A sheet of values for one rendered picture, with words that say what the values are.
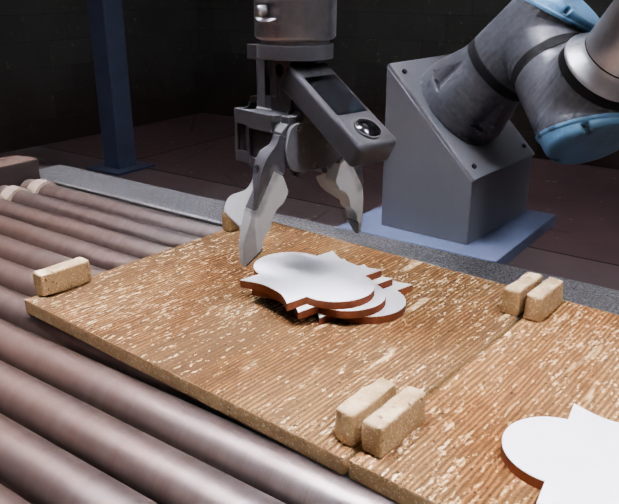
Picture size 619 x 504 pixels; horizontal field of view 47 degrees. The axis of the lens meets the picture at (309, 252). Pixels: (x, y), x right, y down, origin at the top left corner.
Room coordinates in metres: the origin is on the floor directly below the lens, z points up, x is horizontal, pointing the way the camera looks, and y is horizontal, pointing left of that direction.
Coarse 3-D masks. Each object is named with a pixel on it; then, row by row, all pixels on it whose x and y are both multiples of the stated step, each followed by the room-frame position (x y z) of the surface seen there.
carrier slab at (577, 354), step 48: (528, 336) 0.58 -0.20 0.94; (576, 336) 0.58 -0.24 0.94; (480, 384) 0.50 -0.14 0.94; (528, 384) 0.50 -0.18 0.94; (576, 384) 0.50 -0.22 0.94; (432, 432) 0.43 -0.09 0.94; (480, 432) 0.43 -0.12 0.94; (384, 480) 0.39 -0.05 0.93; (432, 480) 0.38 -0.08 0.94; (480, 480) 0.38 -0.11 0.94
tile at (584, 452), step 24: (576, 408) 0.45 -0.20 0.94; (504, 432) 0.42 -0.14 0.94; (528, 432) 0.42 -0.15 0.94; (552, 432) 0.42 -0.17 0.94; (576, 432) 0.42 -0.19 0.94; (600, 432) 0.42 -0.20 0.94; (504, 456) 0.40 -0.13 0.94; (528, 456) 0.40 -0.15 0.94; (552, 456) 0.40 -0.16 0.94; (576, 456) 0.40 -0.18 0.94; (600, 456) 0.40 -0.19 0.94; (528, 480) 0.38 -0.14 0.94; (552, 480) 0.37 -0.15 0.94; (576, 480) 0.37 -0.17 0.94; (600, 480) 0.37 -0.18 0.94
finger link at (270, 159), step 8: (272, 136) 0.64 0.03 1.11; (280, 136) 0.64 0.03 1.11; (272, 144) 0.64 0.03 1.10; (280, 144) 0.64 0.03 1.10; (264, 152) 0.64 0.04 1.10; (272, 152) 0.63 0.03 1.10; (280, 152) 0.64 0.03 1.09; (256, 160) 0.64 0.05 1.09; (264, 160) 0.63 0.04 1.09; (272, 160) 0.63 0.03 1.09; (280, 160) 0.64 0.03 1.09; (256, 168) 0.63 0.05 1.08; (264, 168) 0.63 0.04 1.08; (272, 168) 0.63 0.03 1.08; (280, 168) 0.64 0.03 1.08; (256, 176) 0.63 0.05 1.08; (264, 176) 0.63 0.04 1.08; (256, 184) 0.62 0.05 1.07; (264, 184) 0.63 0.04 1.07; (256, 192) 0.62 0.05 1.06; (264, 192) 0.63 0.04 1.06; (248, 200) 0.63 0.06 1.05; (256, 200) 0.62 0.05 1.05; (248, 208) 0.63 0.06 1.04; (256, 208) 0.62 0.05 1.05
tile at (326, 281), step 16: (272, 256) 0.72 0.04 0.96; (288, 256) 0.72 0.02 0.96; (304, 256) 0.72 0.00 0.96; (320, 256) 0.72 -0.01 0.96; (336, 256) 0.72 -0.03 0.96; (256, 272) 0.68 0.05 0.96; (272, 272) 0.67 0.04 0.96; (288, 272) 0.67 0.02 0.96; (304, 272) 0.67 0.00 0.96; (320, 272) 0.67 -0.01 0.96; (336, 272) 0.67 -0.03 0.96; (352, 272) 0.67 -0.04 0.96; (368, 272) 0.67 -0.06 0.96; (256, 288) 0.65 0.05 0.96; (272, 288) 0.63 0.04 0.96; (288, 288) 0.63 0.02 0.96; (304, 288) 0.63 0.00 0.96; (320, 288) 0.63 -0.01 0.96; (336, 288) 0.63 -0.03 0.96; (352, 288) 0.63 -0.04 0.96; (368, 288) 0.63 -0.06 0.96; (288, 304) 0.60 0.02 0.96; (304, 304) 0.61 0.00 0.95; (320, 304) 0.61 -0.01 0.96; (336, 304) 0.60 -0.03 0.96; (352, 304) 0.61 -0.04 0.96
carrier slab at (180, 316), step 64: (192, 256) 0.79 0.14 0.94; (384, 256) 0.79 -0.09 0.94; (64, 320) 0.62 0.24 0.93; (128, 320) 0.62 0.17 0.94; (192, 320) 0.62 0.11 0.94; (256, 320) 0.62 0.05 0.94; (448, 320) 0.62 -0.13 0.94; (512, 320) 0.62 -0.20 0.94; (192, 384) 0.50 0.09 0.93; (256, 384) 0.50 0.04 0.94; (320, 384) 0.50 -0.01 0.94; (320, 448) 0.42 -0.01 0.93
